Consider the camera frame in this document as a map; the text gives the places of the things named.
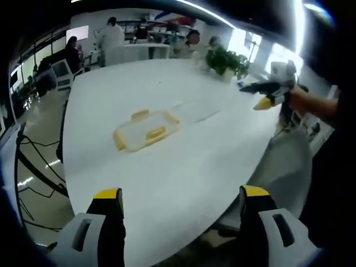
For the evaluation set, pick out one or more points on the bright wall screen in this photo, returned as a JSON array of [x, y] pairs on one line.
[[78, 33]]

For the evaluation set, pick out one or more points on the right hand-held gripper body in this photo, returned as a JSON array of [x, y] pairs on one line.
[[282, 73]]

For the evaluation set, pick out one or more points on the white counter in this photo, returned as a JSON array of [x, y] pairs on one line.
[[150, 50]]

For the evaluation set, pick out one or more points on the person's right hand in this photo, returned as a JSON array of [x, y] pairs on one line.
[[297, 98]]

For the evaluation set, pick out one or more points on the person's grey trouser leg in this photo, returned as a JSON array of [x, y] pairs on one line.
[[286, 172]]

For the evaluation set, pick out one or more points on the green potted plant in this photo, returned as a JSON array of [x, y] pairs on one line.
[[225, 61]]

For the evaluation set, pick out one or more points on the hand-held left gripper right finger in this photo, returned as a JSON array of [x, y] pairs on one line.
[[271, 231]]

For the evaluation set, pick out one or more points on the white mesh office chair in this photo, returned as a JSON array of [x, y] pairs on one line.
[[64, 73]]

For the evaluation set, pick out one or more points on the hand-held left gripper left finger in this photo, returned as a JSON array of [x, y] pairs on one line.
[[83, 236]]

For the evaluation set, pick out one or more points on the clear container with yellow buckles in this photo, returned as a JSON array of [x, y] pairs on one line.
[[147, 130]]

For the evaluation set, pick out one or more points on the person's dark upper clothing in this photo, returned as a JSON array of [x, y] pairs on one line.
[[336, 172]]

